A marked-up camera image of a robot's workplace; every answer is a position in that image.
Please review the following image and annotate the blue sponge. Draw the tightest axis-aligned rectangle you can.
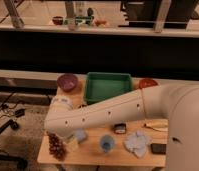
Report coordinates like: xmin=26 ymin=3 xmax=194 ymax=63
xmin=74 ymin=130 xmax=87 ymax=143

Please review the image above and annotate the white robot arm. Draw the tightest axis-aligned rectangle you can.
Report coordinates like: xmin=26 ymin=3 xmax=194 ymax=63
xmin=44 ymin=84 xmax=199 ymax=171

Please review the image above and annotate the blue plastic cup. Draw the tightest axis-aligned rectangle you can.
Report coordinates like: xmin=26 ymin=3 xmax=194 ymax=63
xmin=99 ymin=135 xmax=115 ymax=153

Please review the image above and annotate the bunch of dark grapes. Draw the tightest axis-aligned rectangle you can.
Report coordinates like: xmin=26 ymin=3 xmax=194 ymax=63
xmin=48 ymin=133 xmax=66 ymax=161

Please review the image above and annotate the small black tin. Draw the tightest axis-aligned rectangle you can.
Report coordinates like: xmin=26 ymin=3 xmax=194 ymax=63
xmin=114 ymin=123 xmax=127 ymax=134

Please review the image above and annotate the purple bowl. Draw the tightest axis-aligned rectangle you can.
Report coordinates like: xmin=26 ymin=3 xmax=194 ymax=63
xmin=57 ymin=73 xmax=78 ymax=92

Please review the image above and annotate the green plastic tray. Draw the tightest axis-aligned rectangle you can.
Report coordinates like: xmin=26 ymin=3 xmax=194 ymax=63
xmin=84 ymin=72 xmax=133 ymax=105

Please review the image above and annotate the light blue cloth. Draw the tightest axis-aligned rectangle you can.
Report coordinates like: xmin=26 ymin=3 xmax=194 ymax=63
xmin=123 ymin=130 xmax=152 ymax=158

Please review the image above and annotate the wooden folding table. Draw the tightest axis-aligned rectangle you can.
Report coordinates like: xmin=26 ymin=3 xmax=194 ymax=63
xmin=37 ymin=77 xmax=169 ymax=168

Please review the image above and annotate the black rectangular block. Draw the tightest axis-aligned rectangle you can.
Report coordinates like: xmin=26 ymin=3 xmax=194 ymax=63
xmin=151 ymin=143 xmax=166 ymax=155

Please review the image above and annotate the red bowl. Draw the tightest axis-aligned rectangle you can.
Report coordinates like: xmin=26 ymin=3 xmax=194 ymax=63
xmin=139 ymin=78 xmax=158 ymax=89

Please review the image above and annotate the wooden handled brush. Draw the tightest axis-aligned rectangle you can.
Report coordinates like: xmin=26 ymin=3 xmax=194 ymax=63
xmin=144 ymin=122 xmax=168 ymax=132

